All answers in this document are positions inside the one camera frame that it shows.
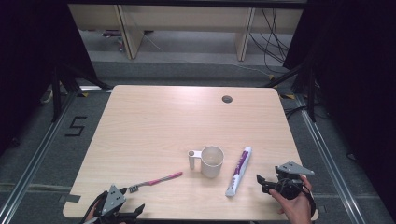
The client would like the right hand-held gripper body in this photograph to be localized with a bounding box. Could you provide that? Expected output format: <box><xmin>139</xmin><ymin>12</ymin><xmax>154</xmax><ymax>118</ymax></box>
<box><xmin>269</xmin><ymin>161</ymin><xmax>316</xmax><ymax>201</ymax></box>

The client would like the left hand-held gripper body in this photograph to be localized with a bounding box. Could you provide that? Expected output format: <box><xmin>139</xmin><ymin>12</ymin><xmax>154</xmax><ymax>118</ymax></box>
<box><xmin>92</xmin><ymin>184</ymin><xmax>138</xmax><ymax>224</ymax></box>

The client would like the white purple toothpaste tube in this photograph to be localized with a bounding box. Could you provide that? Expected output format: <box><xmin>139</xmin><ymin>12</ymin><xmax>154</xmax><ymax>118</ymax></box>
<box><xmin>224</xmin><ymin>146</ymin><xmax>253</xmax><ymax>198</ymax></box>

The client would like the pink toothbrush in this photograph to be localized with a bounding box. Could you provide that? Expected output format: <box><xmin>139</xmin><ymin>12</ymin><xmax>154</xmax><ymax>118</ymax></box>
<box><xmin>128</xmin><ymin>171</ymin><xmax>184</xmax><ymax>194</ymax></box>

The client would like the white cup with handle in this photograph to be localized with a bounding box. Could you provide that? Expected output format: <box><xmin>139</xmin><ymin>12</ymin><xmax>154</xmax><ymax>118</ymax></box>
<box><xmin>187</xmin><ymin>145</ymin><xmax>225</xmax><ymax>179</ymax></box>

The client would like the person's left hand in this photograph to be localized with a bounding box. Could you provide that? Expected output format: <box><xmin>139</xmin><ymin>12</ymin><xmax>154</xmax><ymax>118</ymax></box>
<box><xmin>83</xmin><ymin>200</ymin><xmax>101</xmax><ymax>224</ymax></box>

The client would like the person's right hand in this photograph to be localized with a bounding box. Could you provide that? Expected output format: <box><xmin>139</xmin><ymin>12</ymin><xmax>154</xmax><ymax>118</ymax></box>
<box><xmin>268</xmin><ymin>175</ymin><xmax>314</xmax><ymax>224</ymax></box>

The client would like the black metal stand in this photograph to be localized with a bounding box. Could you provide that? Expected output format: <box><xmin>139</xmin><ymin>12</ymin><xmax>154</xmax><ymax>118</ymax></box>
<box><xmin>50</xmin><ymin>63</ymin><xmax>112</xmax><ymax>123</ymax></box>
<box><xmin>263</xmin><ymin>61</ymin><xmax>318</xmax><ymax>123</ymax></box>

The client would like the black curtain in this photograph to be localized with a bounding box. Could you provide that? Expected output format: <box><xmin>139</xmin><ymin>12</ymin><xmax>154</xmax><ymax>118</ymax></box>
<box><xmin>283</xmin><ymin>0</ymin><xmax>396</xmax><ymax>213</ymax></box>
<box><xmin>0</xmin><ymin>0</ymin><xmax>98</xmax><ymax>157</ymax></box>

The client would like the black strap of left gripper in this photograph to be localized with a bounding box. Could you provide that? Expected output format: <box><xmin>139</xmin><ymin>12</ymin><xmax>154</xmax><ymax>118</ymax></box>
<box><xmin>80</xmin><ymin>190</ymin><xmax>108</xmax><ymax>224</ymax></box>

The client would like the black strap of gripper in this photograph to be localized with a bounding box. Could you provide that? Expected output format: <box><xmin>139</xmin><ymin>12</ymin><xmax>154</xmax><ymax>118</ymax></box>
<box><xmin>303</xmin><ymin>183</ymin><xmax>318</xmax><ymax>217</ymax></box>
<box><xmin>80</xmin><ymin>190</ymin><xmax>108</xmax><ymax>224</ymax></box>

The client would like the black strap of right gripper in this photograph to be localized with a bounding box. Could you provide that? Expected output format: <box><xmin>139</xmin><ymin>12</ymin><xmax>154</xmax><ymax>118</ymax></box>
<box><xmin>303</xmin><ymin>183</ymin><xmax>318</xmax><ymax>217</ymax></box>

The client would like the aluminium floor rail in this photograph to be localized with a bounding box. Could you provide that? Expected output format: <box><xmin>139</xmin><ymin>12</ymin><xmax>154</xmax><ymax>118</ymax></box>
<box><xmin>294</xmin><ymin>93</ymin><xmax>362</xmax><ymax>224</ymax></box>
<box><xmin>0</xmin><ymin>89</ymin><xmax>78</xmax><ymax>224</ymax></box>

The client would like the bundle of black cables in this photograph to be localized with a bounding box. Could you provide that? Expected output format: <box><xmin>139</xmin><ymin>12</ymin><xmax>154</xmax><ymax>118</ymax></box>
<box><xmin>248</xmin><ymin>7</ymin><xmax>291</xmax><ymax>75</ymax></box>

